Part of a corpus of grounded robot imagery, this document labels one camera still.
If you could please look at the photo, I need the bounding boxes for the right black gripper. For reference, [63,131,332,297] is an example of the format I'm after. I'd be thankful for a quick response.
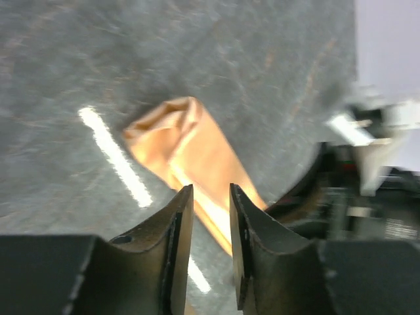
[268,142,419,241]

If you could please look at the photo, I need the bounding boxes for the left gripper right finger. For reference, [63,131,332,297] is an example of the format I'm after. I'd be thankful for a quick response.
[230,184,419,314]

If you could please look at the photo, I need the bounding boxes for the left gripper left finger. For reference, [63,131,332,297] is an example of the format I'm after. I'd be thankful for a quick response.
[1,186,194,314]

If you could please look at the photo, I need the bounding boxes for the peach satin napkin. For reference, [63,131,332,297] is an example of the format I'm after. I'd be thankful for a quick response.
[123,96,266,254]

